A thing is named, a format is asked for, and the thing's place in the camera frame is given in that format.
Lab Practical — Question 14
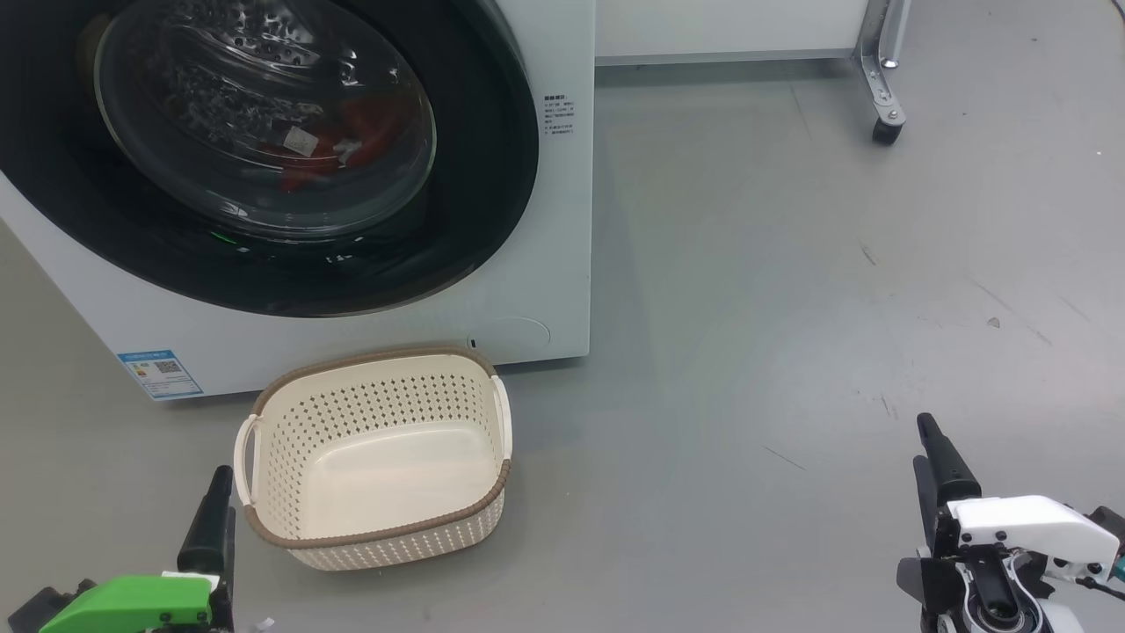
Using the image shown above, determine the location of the blue energy label sticker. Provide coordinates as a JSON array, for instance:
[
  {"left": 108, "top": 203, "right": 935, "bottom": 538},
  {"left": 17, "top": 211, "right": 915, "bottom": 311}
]
[{"left": 116, "top": 350, "right": 203, "bottom": 401}]

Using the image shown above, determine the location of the red and white garment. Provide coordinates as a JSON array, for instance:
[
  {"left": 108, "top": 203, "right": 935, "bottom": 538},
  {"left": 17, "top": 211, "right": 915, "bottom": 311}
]
[{"left": 259, "top": 92, "right": 414, "bottom": 194}]

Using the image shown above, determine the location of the silver metal frame leg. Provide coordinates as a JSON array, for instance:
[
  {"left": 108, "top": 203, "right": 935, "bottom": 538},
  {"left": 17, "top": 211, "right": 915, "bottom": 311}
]
[{"left": 853, "top": 0, "right": 915, "bottom": 133}]

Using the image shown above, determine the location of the white front-load washing machine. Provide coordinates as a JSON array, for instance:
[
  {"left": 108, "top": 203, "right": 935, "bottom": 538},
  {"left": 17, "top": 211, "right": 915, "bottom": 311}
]
[{"left": 0, "top": 0, "right": 597, "bottom": 403}]

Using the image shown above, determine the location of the cream basket with brown rim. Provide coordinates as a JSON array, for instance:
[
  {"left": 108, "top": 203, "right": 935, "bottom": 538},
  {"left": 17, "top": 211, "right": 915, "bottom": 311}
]
[{"left": 234, "top": 345, "right": 513, "bottom": 572}]

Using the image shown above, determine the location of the white cabinet panel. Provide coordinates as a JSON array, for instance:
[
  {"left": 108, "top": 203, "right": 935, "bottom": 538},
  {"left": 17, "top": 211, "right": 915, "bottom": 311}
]
[{"left": 595, "top": 0, "right": 875, "bottom": 67}]

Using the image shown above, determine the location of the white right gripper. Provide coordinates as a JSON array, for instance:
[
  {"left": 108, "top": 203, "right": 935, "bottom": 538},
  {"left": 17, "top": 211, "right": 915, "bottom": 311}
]
[{"left": 896, "top": 413, "right": 1122, "bottom": 609}]

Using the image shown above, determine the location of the small printed text sticker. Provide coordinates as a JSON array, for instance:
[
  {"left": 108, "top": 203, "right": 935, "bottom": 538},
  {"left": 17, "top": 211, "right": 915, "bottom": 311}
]
[{"left": 543, "top": 95, "right": 577, "bottom": 137}]

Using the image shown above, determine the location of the washing machine glass door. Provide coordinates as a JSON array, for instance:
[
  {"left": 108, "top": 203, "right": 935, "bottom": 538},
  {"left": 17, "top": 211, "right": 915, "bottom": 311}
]
[{"left": 0, "top": 0, "right": 540, "bottom": 318}]

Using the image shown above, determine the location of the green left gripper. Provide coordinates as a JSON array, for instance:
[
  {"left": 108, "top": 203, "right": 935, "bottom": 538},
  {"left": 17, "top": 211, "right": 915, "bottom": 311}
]
[{"left": 40, "top": 466, "right": 237, "bottom": 633}]

